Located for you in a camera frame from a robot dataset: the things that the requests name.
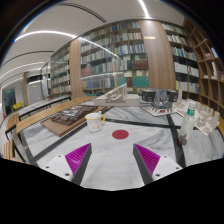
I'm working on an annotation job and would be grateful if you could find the tall library bookshelf centre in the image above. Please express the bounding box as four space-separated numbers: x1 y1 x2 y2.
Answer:
80 20 149 96

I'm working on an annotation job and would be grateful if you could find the white mug yellow handle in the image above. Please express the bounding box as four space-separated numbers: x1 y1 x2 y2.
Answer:
85 112 105 132

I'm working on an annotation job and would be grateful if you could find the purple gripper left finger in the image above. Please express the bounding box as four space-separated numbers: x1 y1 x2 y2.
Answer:
43 143 92 185

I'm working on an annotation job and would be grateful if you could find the white architectural model right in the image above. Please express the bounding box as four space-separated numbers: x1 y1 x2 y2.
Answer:
173 98 220 135

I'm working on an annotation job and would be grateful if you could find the wooden bookshelf right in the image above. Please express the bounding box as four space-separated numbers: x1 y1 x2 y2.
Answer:
162 19 224 119

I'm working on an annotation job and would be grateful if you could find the dark architectural model on board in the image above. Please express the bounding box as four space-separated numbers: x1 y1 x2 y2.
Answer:
41 105 105 137

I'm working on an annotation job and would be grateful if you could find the white architectural model centre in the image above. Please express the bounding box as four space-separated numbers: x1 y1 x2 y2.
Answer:
94 84 140 107

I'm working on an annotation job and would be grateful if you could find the clear plastic water bottle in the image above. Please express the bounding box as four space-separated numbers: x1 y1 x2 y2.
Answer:
177 101 196 145

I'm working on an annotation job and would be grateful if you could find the bookshelf left background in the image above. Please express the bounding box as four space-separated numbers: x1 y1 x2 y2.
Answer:
41 43 71 97

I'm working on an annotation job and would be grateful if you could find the yellow chair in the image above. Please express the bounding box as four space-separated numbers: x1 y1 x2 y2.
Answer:
13 101 23 110

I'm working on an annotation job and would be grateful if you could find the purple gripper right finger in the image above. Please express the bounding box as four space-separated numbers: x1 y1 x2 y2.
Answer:
133 144 182 185

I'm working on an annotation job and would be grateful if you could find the white architectural model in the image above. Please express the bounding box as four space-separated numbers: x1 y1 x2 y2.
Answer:
94 84 140 107
173 98 220 135

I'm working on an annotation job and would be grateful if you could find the wooden slatted bench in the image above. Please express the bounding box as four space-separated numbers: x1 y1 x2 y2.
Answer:
2 96 93 160

